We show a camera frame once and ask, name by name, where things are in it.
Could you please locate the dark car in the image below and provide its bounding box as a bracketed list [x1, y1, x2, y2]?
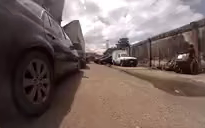
[93, 54, 114, 66]

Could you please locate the white van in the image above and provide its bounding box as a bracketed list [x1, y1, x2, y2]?
[111, 49, 139, 68]

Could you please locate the tree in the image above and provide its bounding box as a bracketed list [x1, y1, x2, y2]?
[115, 37, 132, 51]

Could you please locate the grey building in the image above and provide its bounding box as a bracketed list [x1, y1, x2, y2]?
[39, 0, 87, 61]

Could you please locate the brown dirt road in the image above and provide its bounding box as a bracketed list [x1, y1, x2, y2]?
[0, 62, 205, 128]

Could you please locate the motorcycle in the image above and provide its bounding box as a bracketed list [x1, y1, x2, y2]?
[164, 51, 201, 75]

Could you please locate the grey car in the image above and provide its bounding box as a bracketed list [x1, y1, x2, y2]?
[0, 0, 88, 122]

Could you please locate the person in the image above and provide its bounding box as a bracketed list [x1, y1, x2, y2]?
[187, 43, 198, 68]

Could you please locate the grey wall with posts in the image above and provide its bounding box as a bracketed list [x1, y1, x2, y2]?
[128, 15, 205, 68]

